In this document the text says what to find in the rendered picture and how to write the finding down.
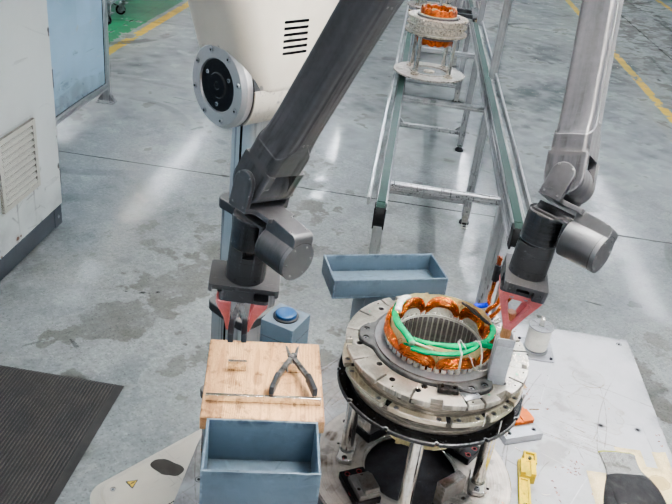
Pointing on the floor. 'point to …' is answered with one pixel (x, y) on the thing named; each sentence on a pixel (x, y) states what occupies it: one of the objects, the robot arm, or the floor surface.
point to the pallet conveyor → (508, 210)
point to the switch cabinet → (26, 132)
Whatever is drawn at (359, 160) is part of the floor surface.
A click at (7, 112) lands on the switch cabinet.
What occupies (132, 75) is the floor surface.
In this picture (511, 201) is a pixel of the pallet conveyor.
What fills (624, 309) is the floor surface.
